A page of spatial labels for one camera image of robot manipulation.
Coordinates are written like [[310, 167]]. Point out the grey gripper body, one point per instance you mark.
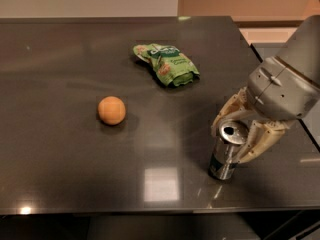
[[278, 92]]

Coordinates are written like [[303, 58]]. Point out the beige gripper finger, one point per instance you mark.
[[236, 108], [263, 134]]

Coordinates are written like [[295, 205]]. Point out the silver redbull can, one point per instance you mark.
[[229, 138]]

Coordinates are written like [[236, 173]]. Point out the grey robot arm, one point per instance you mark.
[[307, 35]]

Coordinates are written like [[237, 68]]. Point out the green chip bag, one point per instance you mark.
[[170, 65]]

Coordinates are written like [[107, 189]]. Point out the orange fruit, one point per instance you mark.
[[111, 110]]

